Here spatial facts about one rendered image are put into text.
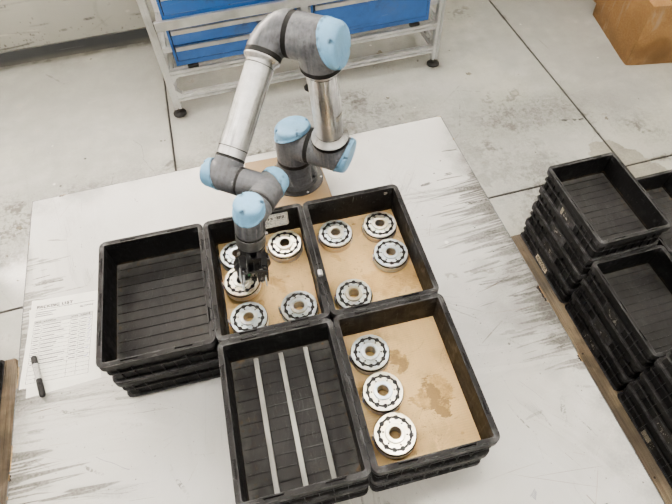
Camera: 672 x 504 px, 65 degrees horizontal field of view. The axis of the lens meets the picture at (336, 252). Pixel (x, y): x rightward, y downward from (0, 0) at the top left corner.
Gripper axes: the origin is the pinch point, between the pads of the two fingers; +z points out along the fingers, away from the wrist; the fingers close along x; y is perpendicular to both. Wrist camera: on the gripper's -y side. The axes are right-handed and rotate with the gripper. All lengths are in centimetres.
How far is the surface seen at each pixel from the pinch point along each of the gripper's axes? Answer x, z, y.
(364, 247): 34.8, 0.2, -5.3
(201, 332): -16.3, 6.2, 11.1
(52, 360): -61, 24, 2
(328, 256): 23.4, 1.5, -4.8
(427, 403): 37, 0, 45
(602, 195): 145, 22, -29
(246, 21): 22, 34, -189
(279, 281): 7.5, 3.4, 0.2
